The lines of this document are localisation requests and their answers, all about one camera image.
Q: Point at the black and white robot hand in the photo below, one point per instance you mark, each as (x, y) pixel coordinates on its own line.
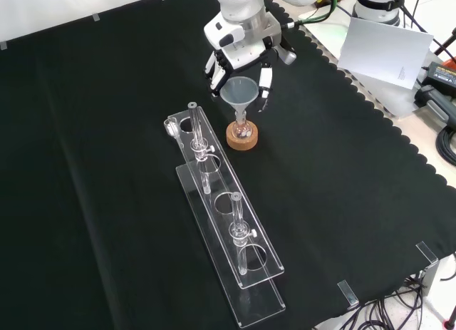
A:
(228, 41)

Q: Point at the translucent plastic funnel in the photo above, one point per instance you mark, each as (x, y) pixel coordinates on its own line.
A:
(237, 93)

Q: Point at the glass round-bottom flask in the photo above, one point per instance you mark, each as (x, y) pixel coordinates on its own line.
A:
(242, 130)

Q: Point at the clear acrylic funnel stand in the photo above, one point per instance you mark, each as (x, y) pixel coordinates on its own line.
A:
(228, 244)

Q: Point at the white paper card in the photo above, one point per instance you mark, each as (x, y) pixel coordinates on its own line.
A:
(384, 52)

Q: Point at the pale grey board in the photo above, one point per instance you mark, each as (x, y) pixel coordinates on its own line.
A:
(399, 102)

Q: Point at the black cloth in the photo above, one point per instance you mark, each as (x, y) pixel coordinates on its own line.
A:
(89, 166)

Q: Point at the black plug block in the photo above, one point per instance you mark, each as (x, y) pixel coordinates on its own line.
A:
(432, 98)

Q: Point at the black power adapter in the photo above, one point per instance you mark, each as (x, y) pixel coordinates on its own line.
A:
(441, 75)

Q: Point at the black tripod leg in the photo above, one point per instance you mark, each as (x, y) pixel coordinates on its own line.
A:
(445, 45)

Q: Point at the clear cloth clamp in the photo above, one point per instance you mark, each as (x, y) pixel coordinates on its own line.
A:
(348, 293)
(427, 252)

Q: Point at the grey metal bench leg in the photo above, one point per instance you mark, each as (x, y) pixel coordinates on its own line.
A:
(432, 276)

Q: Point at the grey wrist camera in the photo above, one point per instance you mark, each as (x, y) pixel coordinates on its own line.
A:
(288, 57)

